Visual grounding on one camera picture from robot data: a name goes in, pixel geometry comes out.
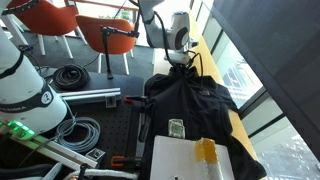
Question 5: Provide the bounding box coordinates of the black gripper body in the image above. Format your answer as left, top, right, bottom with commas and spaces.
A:
169, 61, 196, 73

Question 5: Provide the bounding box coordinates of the black zip jacket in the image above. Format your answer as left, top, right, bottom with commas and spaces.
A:
139, 65, 268, 180

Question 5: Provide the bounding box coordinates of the white flat board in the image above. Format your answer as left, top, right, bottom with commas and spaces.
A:
149, 134, 236, 180

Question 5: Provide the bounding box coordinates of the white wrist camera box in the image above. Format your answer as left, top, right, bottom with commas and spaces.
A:
163, 50, 192, 66

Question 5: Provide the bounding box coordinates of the grey coiled cable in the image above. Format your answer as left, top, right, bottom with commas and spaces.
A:
54, 116, 102, 155

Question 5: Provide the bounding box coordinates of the black coiled cable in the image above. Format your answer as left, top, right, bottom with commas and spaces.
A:
52, 63, 91, 91

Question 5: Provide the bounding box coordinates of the silver aluminium rail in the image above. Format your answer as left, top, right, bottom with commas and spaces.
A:
57, 87, 122, 106

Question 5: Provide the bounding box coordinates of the dark roller window blind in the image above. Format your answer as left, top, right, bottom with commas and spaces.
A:
210, 0, 320, 163

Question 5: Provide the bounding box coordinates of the orange chair with white legs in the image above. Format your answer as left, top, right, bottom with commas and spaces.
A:
75, 14, 138, 76
6, 0, 88, 60

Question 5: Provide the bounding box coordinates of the silver metal bracket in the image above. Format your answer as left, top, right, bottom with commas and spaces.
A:
104, 94, 118, 110

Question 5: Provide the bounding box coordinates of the one dollar bill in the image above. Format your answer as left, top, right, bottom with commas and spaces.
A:
167, 117, 186, 140

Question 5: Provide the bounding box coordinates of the yellow block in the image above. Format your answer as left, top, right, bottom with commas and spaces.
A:
194, 137, 220, 165

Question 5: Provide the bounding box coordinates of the black clamp with orange handle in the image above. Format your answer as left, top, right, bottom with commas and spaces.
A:
110, 154, 145, 168
123, 94, 148, 105

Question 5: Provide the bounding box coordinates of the white braided hose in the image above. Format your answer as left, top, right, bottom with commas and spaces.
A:
62, 167, 140, 180

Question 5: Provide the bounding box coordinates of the black camera stand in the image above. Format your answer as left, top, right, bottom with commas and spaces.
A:
99, 0, 145, 81

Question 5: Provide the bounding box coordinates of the black perforated mounting table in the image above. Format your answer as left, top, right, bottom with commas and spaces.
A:
0, 71, 145, 180

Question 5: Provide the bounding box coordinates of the long pale aluminium rail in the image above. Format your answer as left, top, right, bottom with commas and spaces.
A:
9, 132, 100, 172

